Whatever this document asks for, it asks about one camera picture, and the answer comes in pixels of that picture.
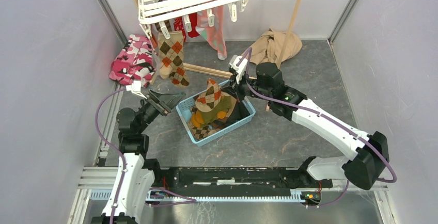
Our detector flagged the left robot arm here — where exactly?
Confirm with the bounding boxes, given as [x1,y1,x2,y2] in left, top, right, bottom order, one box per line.
[91,90,186,223]

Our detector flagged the beige crumpled cloth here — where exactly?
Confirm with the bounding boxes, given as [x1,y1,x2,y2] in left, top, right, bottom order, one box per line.
[250,29,303,65]

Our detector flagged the argyle patterned sock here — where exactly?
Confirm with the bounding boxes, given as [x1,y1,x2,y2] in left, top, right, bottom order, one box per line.
[195,78,222,113]
[158,30,190,87]

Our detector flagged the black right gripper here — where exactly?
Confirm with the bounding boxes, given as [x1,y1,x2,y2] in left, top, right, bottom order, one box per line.
[221,68,272,103]

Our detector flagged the white plastic clip hanger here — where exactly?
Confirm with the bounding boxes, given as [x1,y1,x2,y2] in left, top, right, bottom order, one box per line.
[138,0,249,39]

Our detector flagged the pink camouflage cloth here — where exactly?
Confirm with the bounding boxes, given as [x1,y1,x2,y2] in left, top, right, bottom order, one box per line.
[108,34,155,87]

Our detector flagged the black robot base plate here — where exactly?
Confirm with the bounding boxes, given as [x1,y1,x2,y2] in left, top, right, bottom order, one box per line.
[146,167,333,205]

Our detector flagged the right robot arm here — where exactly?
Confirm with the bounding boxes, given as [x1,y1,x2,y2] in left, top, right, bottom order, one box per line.
[223,59,397,190]

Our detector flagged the red snowflake sock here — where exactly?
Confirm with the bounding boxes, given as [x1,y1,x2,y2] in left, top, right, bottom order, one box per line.
[173,13,199,42]

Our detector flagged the light blue plastic basket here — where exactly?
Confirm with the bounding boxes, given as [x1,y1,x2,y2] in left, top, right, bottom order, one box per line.
[176,92,256,147]

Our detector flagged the wooden hanger stand frame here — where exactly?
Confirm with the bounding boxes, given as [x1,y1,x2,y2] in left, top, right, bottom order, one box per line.
[123,0,310,112]

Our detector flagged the pink sock with green print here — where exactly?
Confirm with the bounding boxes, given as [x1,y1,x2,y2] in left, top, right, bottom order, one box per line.
[196,6,227,60]

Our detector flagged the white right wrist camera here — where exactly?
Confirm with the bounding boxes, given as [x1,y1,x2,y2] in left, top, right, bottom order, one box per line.
[229,55,248,85]

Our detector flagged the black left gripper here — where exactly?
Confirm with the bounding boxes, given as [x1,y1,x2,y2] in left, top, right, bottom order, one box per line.
[137,88,185,133]

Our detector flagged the brown cream striped sock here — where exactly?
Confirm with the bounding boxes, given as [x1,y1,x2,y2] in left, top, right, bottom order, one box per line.
[154,0,174,34]

